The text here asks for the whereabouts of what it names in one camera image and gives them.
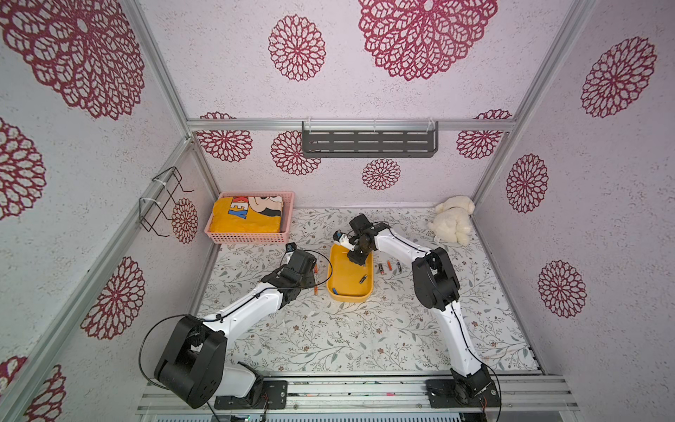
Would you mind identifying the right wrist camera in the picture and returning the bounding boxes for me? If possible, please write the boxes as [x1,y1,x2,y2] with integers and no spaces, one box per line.
[333,230,355,251]

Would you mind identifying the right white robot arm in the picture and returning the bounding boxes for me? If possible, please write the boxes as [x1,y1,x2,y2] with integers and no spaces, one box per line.
[333,214,499,406]

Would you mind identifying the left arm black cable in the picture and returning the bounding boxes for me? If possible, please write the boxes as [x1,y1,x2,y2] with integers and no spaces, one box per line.
[138,249,334,422]

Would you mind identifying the black wire wall rack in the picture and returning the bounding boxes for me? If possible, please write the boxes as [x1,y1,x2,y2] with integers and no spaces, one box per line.
[137,166,193,237]

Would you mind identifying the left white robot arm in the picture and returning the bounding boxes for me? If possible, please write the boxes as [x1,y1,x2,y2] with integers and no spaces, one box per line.
[154,249,316,409]

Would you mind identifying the floral table mat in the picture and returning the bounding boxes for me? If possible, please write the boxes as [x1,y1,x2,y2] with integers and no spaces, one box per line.
[198,209,541,373]

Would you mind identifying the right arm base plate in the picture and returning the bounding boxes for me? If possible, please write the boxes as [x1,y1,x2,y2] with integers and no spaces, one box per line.
[425,379,501,409]

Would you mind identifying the yellow plastic storage box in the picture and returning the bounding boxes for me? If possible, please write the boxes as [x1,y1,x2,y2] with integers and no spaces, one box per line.
[327,244,374,303]

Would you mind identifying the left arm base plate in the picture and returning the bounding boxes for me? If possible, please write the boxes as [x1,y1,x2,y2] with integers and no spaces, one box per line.
[214,380,288,411]

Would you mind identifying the yellow folded cartoon shirt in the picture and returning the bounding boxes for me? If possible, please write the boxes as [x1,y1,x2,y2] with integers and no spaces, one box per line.
[209,195,283,233]

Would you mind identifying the grey wall shelf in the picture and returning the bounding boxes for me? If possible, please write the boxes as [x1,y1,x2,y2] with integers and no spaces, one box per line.
[301,121,439,159]

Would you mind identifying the white plush toy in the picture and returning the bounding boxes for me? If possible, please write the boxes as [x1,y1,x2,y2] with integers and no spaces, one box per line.
[427,196,476,246]

